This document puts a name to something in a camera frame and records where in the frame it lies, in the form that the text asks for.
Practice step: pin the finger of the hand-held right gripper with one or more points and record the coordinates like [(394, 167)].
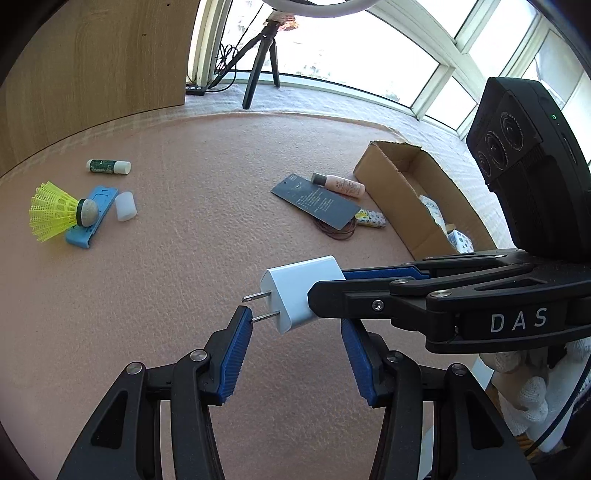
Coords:
[(351, 300), (383, 273)]

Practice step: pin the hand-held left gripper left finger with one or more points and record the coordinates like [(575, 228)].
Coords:
[(235, 355)]

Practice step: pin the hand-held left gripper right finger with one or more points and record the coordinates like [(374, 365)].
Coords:
[(358, 360)]

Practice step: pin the white wall charger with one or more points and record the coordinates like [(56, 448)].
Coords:
[(300, 290)]

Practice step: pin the patterned white tube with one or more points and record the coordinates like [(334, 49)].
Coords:
[(373, 219)]

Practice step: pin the cardboard box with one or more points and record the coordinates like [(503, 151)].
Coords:
[(392, 194)]

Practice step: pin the patterned tissue pack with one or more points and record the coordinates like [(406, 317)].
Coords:
[(459, 241)]

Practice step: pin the small pink bottle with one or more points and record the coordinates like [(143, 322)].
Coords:
[(341, 186)]

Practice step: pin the black card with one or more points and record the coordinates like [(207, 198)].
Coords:
[(314, 201)]

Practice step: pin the translucent white cap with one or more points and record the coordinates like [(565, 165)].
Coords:
[(126, 206)]

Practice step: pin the yellow shuttlecock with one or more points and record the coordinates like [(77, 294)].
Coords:
[(51, 212)]

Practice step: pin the person's right hand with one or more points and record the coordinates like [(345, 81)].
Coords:
[(531, 397)]

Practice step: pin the checked cloth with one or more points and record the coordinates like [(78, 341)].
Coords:
[(323, 99)]

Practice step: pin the blue plastic clip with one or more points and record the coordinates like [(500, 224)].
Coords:
[(102, 201)]

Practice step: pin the green lip balm stick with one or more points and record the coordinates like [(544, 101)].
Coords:
[(104, 166)]

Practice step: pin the black tripod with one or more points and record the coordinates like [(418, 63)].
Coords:
[(258, 64)]

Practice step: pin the black inline controller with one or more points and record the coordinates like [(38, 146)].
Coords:
[(195, 89)]

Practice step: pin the pink patterned wrapper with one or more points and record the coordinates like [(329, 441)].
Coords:
[(282, 21)]

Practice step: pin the large wooden board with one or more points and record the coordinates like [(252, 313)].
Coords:
[(92, 60)]

